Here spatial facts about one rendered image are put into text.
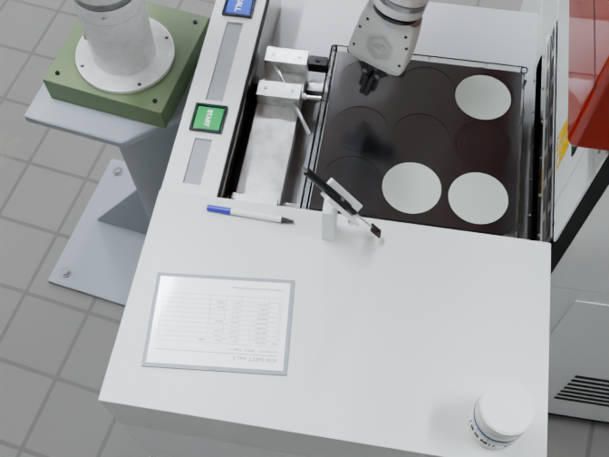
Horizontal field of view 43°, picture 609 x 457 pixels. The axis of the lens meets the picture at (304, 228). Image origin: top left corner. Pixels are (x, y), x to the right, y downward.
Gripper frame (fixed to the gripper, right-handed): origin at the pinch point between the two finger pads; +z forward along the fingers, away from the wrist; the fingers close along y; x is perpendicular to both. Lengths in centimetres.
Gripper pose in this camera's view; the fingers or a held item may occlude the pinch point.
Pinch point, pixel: (369, 81)
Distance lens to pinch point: 135.0
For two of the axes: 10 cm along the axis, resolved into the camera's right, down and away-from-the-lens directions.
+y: 8.8, 4.6, -1.1
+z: -2.2, 6.0, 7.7
